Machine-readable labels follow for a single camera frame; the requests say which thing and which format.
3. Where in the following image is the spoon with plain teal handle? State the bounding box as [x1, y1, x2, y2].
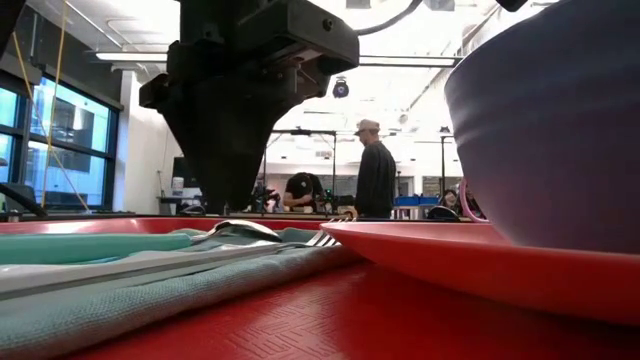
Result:
[0, 219, 284, 267]

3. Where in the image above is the pink round plate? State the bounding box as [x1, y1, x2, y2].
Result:
[319, 220, 640, 328]

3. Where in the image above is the blue storage bin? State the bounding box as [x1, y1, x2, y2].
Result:
[394, 195, 441, 207]

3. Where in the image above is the black ceiling spotlight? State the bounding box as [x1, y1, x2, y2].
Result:
[331, 76, 351, 100]

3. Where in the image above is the large dark-framed window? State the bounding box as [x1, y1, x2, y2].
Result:
[0, 69, 124, 211]

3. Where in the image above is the black computer monitor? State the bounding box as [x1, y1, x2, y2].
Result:
[172, 155, 201, 189]

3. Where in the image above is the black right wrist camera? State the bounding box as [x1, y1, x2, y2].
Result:
[238, 0, 361, 77]

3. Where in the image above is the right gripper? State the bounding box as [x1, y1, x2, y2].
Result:
[138, 0, 326, 215]

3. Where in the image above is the yellow extension cable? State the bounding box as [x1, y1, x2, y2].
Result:
[10, 0, 92, 212]

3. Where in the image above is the black ceiling light rail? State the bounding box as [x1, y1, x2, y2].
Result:
[93, 49, 464, 70]

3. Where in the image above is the person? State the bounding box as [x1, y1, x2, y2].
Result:
[353, 118, 398, 220]
[438, 188, 460, 211]
[282, 172, 326, 214]

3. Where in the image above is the fork with patterned teal handle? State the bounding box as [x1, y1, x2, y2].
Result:
[0, 216, 352, 304]

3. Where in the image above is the red plastic tray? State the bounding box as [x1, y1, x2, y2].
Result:
[0, 214, 640, 360]

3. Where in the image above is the blue plastic bowl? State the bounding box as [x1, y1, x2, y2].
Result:
[443, 0, 640, 256]

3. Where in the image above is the teal cloth napkin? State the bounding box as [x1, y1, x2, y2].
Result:
[0, 225, 362, 360]

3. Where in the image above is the black metal gantry frame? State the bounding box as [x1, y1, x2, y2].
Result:
[438, 130, 464, 196]
[262, 128, 339, 201]

